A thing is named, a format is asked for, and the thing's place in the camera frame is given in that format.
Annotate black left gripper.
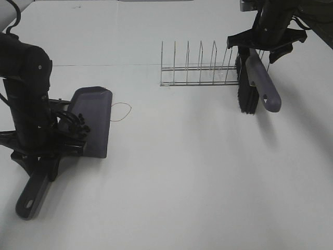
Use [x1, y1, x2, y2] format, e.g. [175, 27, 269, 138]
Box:
[3, 79, 86, 182]

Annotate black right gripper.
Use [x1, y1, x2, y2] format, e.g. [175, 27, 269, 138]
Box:
[227, 1, 308, 64]

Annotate pile of coffee beans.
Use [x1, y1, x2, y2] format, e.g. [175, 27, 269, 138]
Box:
[74, 113, 91, 139]

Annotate grey hand brush black bristles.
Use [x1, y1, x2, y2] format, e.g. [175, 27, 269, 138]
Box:
[235, 47, 281, 114]

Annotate grey plastic dustpan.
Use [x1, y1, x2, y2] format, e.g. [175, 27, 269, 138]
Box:
[15, 86, 112, 220]

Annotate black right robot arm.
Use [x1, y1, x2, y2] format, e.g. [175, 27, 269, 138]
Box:
[227, 1, 332, 63]

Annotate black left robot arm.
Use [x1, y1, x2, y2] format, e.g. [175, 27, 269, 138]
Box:
[1, 1, 90, 181]

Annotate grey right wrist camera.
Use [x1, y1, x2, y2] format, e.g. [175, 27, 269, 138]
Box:
[239, 0, 258, 12]

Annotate chrome wire dish rack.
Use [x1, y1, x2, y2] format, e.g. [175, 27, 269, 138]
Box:
[159, 39, 271, 88]

